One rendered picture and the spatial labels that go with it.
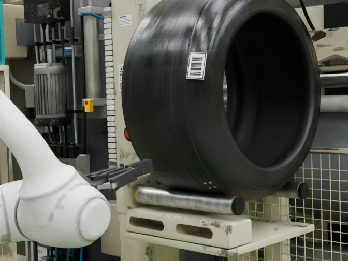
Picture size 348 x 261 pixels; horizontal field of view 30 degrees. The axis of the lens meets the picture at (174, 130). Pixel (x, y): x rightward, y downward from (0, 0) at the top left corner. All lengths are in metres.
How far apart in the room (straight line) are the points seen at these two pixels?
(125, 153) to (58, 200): 0.82
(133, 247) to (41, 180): 0.86
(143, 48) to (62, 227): 0.62
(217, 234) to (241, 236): 0.06
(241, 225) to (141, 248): 0.42
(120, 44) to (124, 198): 0.45
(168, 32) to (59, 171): 0.56
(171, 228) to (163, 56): 0.43
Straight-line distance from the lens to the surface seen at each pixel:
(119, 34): 1.88
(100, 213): 1.07
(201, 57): 1.44
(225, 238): 1.52
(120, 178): 1.35
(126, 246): 1.92
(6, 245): 1.99
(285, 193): 1.77
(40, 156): 1.08
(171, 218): 1.63
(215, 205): 1.56
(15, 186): 1.21
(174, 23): 1.53
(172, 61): 1.47
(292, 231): 1.73
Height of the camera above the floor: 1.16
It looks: 3 degrees down
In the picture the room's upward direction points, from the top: 2 degrees counter-clockwise
